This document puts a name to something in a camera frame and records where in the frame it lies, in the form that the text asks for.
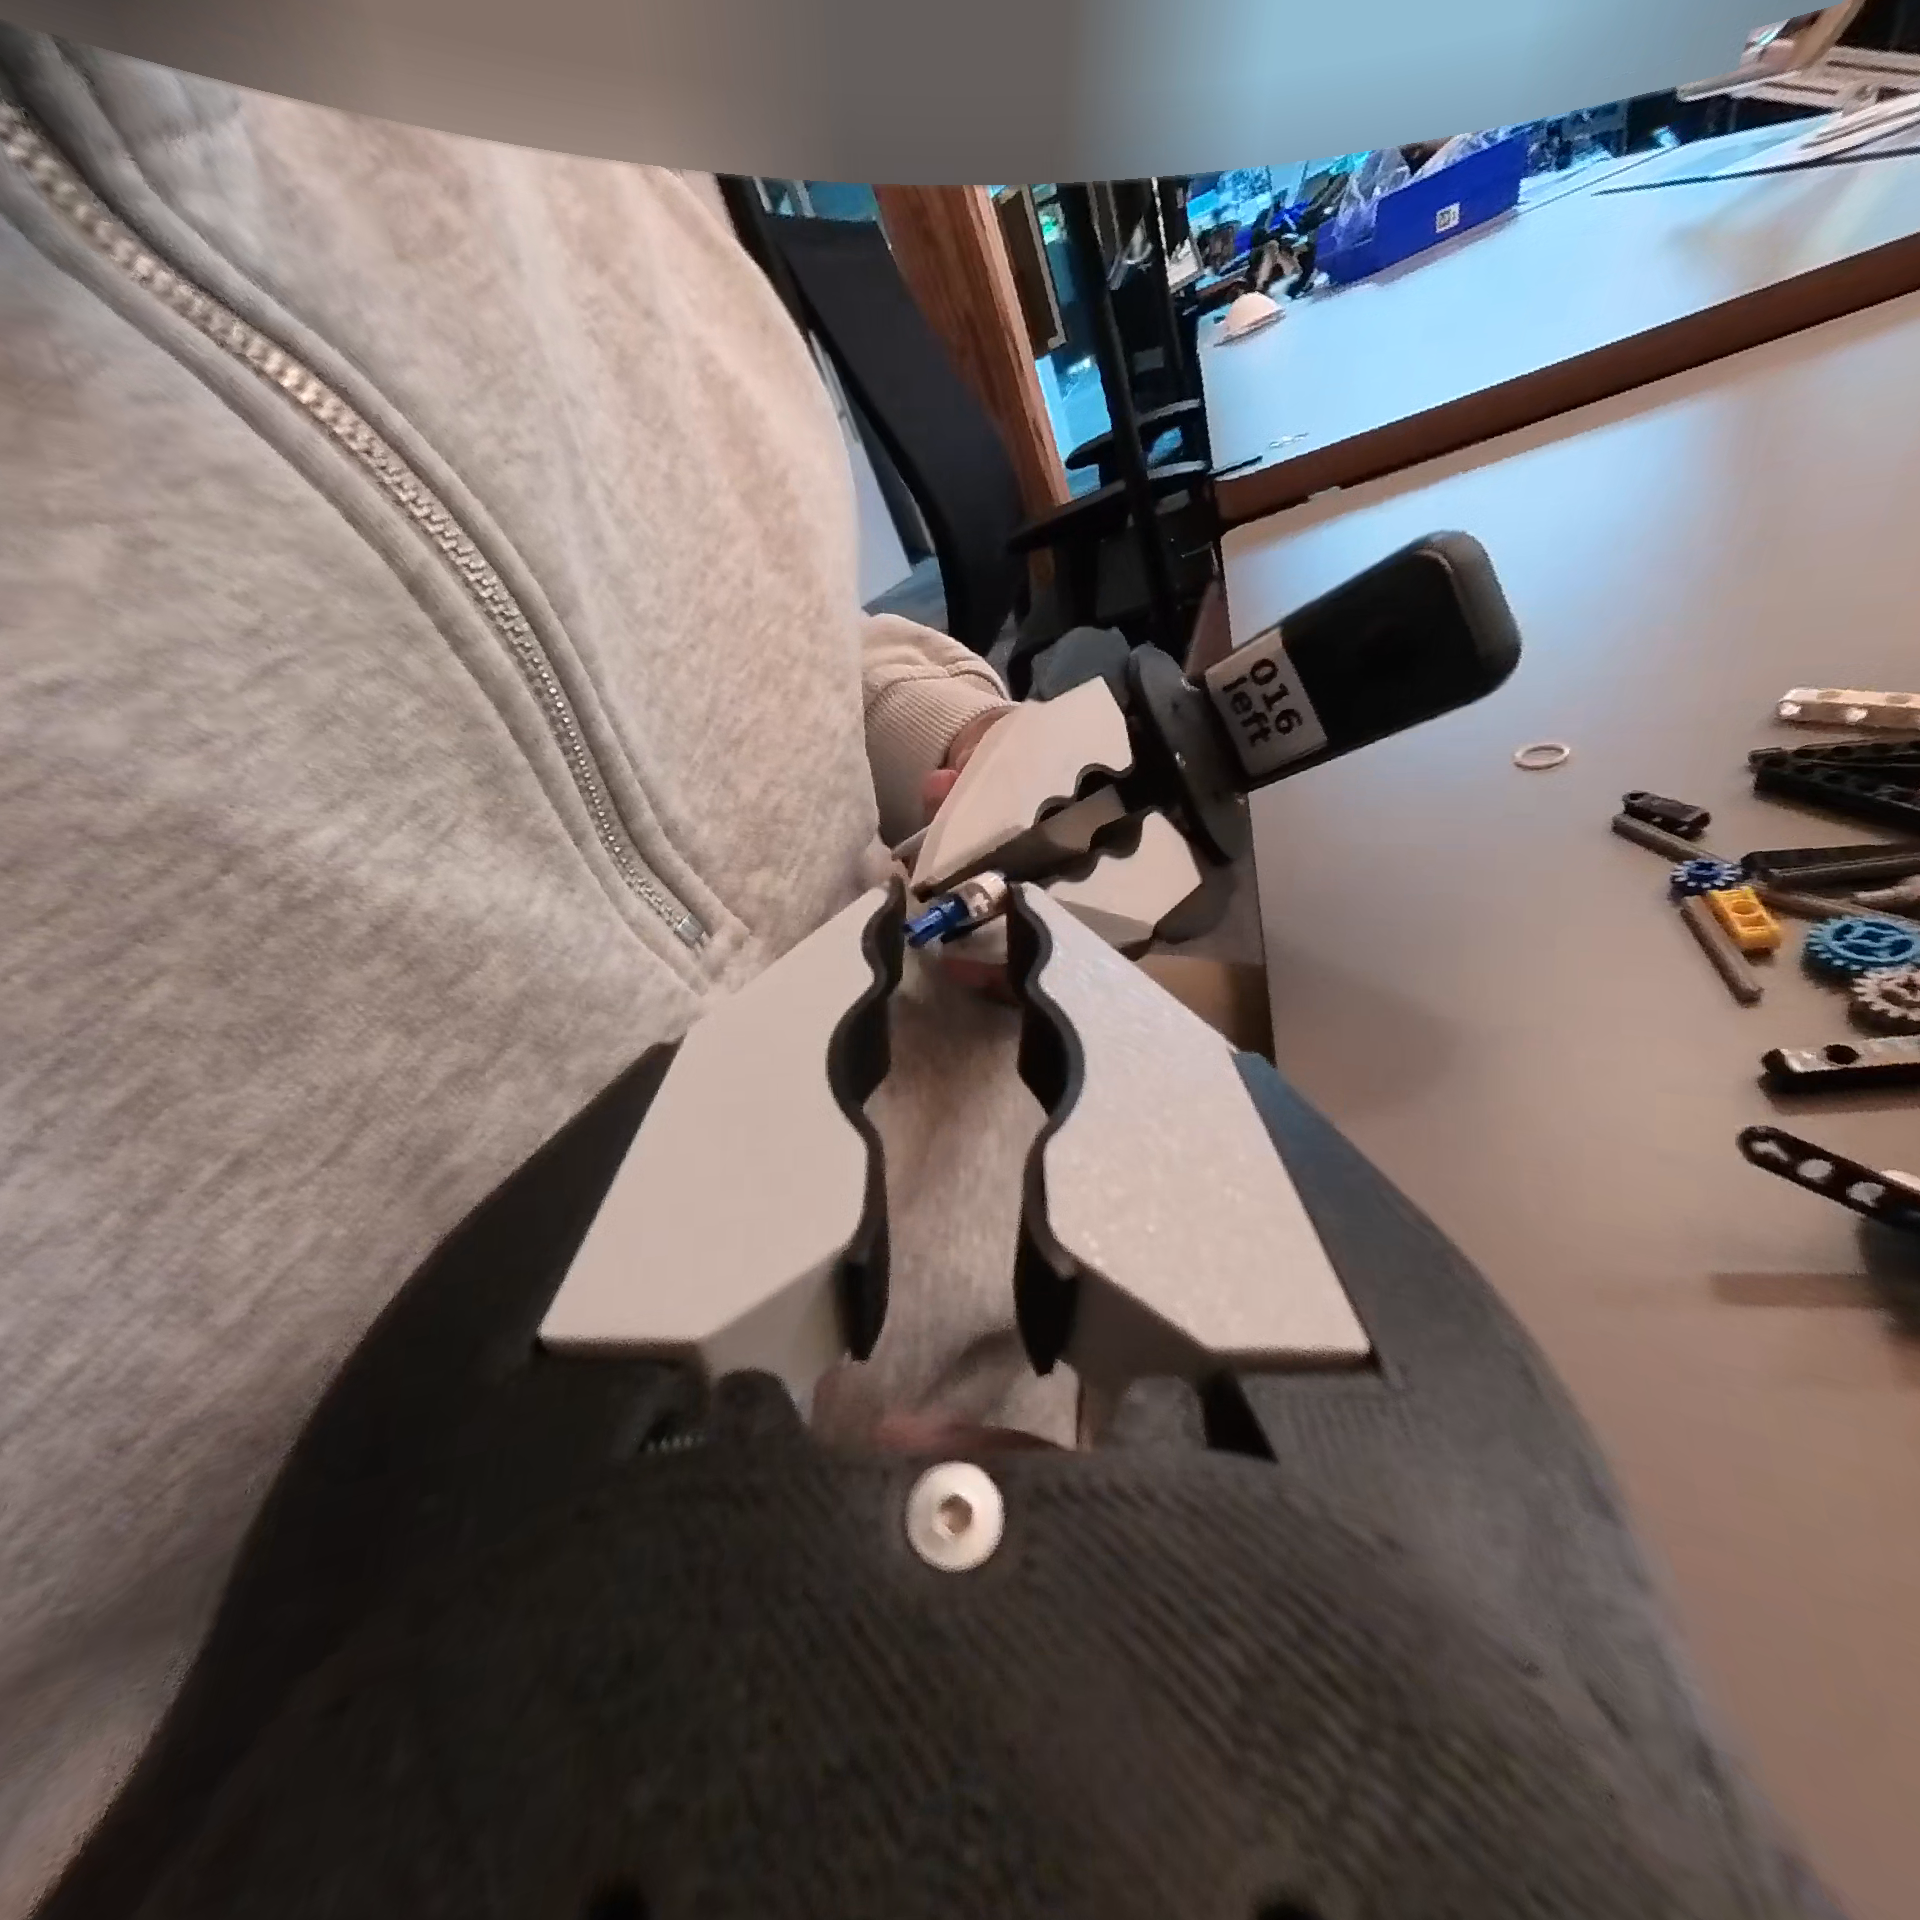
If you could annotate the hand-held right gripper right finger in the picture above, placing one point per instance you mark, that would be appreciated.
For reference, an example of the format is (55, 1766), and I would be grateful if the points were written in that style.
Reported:
(1184, 1185)

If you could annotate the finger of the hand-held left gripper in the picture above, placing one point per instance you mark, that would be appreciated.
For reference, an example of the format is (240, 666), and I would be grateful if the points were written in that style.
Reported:
(1124, 896)
(1050, 744)

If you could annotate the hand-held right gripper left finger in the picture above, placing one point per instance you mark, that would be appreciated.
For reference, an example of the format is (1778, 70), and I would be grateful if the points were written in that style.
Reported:
(721, 1185)

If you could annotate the blue and grey lego pin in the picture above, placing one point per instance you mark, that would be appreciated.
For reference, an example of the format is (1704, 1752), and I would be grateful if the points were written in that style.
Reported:
(937, 918)

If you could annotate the person's left forearm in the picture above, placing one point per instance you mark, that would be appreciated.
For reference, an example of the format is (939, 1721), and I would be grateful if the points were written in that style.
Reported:
(922, 675)

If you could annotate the small black lego connector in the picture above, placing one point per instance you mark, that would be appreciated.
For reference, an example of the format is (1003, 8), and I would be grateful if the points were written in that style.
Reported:
(1664, 812)

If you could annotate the small blue lego gear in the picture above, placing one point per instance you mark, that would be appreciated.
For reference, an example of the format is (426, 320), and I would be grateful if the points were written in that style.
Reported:
(1705, 878)

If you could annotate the yellow lego brick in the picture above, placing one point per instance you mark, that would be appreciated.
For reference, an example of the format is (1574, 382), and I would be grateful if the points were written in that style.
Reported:
(1747, 918)

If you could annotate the white lego beam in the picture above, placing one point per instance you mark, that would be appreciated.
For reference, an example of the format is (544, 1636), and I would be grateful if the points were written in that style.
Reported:
(1844, 705)

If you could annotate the long black lego beam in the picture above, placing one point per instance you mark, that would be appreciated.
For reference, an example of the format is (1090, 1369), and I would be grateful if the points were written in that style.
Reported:
(1830, 772)

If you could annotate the thin black lego beam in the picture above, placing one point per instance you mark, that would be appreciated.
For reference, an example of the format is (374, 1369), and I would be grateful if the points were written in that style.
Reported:
(1822, 862)

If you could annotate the large blue lego gear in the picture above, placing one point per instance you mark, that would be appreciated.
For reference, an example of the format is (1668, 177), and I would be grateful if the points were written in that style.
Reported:
(1838, 945)

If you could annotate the dark grey lego beam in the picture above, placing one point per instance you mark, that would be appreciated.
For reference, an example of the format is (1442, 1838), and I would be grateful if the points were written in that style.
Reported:
(1822, 1065)

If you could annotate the bent black lego beam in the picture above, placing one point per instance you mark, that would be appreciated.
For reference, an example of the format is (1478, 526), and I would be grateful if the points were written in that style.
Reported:
(1800, 1156)

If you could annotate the grey lego gear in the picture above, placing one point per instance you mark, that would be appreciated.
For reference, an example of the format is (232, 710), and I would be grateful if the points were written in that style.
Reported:
(1892, 1002)

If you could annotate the person's left hand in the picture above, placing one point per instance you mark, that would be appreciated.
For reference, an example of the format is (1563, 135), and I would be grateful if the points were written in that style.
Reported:
(961, 756)

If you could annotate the black office chair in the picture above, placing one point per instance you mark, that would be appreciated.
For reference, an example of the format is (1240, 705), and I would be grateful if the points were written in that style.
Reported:
(886, 406)

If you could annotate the blue storage box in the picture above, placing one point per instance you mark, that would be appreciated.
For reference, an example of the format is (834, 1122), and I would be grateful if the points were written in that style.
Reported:
(1441, 224)

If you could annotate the wooden pillar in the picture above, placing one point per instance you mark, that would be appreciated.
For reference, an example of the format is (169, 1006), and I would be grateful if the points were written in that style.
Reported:
(974, 315)

